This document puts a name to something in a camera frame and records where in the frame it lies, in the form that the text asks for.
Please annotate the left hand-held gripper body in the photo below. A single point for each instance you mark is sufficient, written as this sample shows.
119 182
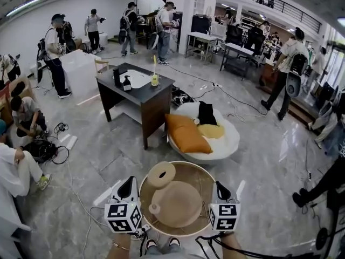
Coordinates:
116 214

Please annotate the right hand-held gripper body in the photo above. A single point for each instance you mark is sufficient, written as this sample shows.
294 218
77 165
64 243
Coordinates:
225 214

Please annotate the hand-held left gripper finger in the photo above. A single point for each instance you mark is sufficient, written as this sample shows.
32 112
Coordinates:
136 191
115 193

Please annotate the person's right forearm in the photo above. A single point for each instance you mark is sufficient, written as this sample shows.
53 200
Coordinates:
229 248

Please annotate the person's left forearm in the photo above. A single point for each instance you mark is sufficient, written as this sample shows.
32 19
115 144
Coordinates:
124 252

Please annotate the black wristband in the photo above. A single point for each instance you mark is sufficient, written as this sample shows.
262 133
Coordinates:
225 233

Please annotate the round beige basin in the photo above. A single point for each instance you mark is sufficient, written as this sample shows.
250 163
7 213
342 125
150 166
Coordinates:
199 177

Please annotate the beige spool-shaped ornament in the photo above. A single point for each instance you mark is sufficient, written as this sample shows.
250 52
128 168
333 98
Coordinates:
161 179

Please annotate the small white power socket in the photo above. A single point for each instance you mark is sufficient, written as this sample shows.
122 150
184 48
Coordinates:
144 228

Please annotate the person's left shoe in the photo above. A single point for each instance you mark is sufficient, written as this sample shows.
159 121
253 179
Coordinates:
151 244

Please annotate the person's shoe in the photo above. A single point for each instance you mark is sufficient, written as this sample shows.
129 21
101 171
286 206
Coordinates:
151 244
174 242

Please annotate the white round lounge chair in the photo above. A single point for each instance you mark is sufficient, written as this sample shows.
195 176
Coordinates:
229 139

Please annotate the person's right shoe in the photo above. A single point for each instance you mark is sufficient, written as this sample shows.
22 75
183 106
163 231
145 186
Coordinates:
174 242

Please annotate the person's blue jeans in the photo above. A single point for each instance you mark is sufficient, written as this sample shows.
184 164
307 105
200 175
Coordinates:
164 253

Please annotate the orange cushion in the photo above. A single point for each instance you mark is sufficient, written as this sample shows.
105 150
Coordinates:
188 136

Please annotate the yellow cushion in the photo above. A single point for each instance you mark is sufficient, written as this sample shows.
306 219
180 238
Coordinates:
211 130

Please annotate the white power strip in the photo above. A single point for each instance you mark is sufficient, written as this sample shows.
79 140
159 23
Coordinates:
71 142
217 85

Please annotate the small white round clock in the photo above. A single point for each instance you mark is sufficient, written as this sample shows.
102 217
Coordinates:
196 121

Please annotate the black garment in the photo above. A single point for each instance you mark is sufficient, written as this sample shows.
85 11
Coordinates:
207 113

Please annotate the black equipment bag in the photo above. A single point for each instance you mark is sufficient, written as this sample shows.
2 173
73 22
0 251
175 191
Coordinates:
40 150

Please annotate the dark wooden sink cabinet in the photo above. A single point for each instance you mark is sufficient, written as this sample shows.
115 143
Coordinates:
156 101

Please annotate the black round stand base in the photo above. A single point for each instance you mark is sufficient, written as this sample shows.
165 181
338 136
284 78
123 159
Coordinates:
322 239

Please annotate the black backpack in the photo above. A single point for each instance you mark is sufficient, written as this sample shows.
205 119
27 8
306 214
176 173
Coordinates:
182 96

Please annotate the black soap dispenser bottle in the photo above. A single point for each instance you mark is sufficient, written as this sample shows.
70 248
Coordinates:
127 84

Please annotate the low wooden bench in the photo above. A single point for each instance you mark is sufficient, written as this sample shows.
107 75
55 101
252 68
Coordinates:
302 109

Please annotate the white sink basin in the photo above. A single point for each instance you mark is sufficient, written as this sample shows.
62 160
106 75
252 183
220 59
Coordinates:
137 80

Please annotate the yellow bottle on desk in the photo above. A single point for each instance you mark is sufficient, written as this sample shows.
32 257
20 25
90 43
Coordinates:
154 80

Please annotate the black sink faucet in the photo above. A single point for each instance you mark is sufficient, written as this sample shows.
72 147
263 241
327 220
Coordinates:
117 75

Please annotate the white cabinet box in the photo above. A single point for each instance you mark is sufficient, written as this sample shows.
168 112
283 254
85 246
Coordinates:
81 69

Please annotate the yellow toothbrush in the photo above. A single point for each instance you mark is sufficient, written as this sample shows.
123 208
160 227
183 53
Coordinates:
154 63

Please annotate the light wooden chair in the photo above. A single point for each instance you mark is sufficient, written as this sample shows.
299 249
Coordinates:
102 63

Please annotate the brown wooden armchair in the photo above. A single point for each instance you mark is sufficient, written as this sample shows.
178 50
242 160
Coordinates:
19 90

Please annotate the white metal desk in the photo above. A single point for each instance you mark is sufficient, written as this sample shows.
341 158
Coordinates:
200 40

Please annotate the black frame table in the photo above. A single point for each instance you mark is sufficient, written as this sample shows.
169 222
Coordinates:
237 54

